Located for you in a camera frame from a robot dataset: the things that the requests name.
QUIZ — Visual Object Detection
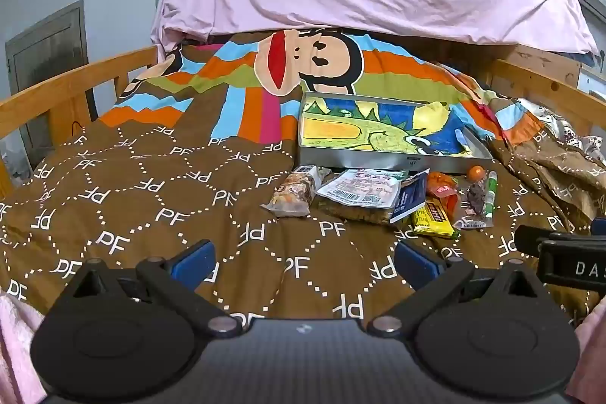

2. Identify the clear dried plum packet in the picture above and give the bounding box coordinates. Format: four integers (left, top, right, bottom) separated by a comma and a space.
453, 181, 493, 229

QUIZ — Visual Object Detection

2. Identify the green sausage stick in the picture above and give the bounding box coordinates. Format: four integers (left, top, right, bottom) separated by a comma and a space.
484, 171, 499, 215

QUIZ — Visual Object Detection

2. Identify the silver floral quilt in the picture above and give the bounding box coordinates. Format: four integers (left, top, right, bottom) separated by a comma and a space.
516, 98, 606, 168

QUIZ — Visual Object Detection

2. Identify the silver metal tray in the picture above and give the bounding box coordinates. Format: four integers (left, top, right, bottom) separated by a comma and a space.
297, 92, 494, 174

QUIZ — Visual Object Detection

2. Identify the mixed nut snack packet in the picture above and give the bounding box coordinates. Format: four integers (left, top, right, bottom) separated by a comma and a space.
260, 165, 332, 218

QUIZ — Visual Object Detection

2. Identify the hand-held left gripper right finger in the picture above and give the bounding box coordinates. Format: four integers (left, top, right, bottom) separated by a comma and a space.
367, 240, 540, 336

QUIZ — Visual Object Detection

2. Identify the wooden bed frame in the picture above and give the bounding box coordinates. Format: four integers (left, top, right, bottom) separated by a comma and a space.
0, 45, 606, 197

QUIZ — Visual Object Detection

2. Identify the grey door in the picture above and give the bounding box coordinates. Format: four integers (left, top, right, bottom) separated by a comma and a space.
5, 0, 91, 187

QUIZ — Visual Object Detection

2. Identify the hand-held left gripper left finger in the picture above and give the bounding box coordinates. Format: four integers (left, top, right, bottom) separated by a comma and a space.
69, 240, 242, 336

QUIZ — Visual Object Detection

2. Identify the brown cartoon printed blanket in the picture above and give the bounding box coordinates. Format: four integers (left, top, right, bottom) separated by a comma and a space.
0, 28, 606, 329

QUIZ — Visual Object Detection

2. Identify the orange chicken leg packet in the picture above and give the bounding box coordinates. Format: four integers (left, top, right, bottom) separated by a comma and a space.
426, 171, 461, 218

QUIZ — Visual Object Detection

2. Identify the navy blue sachet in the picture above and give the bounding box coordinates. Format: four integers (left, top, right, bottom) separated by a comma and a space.
389, 170, 431, 225

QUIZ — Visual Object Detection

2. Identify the yellow snack packet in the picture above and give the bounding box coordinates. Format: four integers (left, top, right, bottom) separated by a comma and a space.
411, 201, 461, 240

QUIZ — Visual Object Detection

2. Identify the plywood board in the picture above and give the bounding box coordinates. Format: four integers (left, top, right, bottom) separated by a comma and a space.
502, 43, 583, 87

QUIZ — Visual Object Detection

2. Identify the white snack packet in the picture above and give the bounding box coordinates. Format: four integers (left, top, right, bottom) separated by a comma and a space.
316, 170, 409, 210

